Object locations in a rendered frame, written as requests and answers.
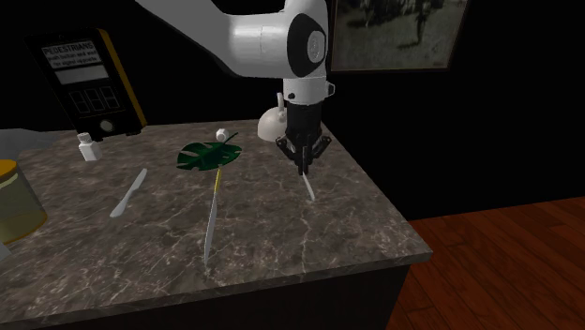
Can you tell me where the white plastic knife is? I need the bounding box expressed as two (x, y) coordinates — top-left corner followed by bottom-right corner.
(109, 168), (149, 218)

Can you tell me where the dark cabinet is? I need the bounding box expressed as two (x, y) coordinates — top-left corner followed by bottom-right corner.
(27, 264), (412, 330)

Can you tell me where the yellow handled knife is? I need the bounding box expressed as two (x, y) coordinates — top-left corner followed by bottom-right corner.
(203, 168), (222, 266)

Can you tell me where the framed wall picture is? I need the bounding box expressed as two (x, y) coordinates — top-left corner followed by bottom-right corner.
(329, 0), (472, 73)

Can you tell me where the black and yellow signal box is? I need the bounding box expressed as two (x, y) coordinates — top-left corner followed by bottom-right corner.
(23, 28), (148, 142)

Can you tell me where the thin white stick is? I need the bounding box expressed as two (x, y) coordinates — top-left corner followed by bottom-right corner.
(301, 172), (317, 203)

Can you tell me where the yellow lidded glass jar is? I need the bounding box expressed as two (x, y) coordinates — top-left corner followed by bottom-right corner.
(0, 158), (49, 246)

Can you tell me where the small white bottle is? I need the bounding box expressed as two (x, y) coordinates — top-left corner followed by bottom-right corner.
(76, 132), (103, 162)

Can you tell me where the white teapot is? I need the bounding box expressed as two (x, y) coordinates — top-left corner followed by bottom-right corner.
(257, 92), (289, 143)

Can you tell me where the green leaf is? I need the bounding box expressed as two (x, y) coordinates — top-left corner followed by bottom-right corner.
(175, 131), (244, 173)

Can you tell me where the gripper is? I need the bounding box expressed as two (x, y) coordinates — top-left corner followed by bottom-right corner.
(275, 101), (332, 175)

